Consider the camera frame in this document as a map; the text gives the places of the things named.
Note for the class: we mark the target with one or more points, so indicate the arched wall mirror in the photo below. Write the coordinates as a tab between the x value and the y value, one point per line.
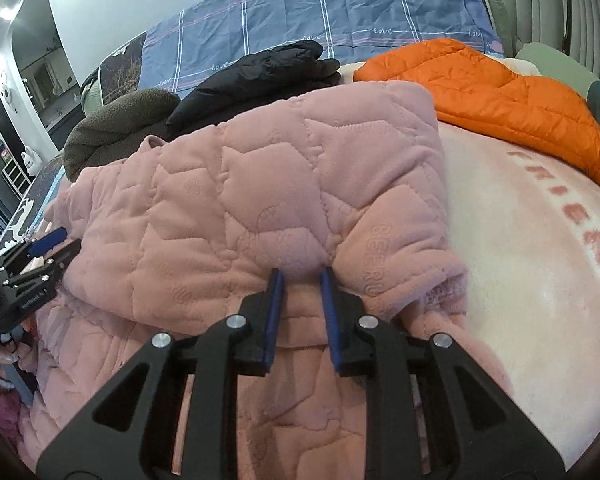
40	60

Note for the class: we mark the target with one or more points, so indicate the brown fleece garment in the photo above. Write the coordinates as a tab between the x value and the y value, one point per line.
115	125

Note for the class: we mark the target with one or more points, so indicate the person's left hand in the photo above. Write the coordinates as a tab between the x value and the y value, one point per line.
2	360

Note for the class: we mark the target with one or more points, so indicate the white shelf rack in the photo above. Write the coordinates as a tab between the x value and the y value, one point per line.
14	176

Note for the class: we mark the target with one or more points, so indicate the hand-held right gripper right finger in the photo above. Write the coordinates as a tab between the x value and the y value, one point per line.
330	310

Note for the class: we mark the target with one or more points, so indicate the orange puffer jacket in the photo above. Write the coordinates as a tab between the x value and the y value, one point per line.
490	90

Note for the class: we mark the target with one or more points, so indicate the white figurine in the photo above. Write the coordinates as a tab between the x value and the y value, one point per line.
30	160

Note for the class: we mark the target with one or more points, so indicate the white pleated curtain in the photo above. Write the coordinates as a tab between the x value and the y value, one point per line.
580	5

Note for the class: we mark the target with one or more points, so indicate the green pillow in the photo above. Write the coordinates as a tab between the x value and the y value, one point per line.
555	67

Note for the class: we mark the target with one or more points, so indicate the pink printed plush blanket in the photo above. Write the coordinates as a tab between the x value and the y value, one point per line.
520	260

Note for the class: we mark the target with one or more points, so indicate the pink quilted jacket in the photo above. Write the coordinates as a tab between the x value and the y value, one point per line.
260	170

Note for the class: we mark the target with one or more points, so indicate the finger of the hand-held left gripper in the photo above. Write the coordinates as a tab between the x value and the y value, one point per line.
55	260
47	241

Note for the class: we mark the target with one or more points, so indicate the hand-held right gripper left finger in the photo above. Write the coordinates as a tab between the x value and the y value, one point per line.
275	310

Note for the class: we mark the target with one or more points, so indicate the black puffer jacket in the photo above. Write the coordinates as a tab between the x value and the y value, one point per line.
260	80

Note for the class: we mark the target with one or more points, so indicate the blue plaid bed sheet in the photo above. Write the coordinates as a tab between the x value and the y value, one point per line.
330	5

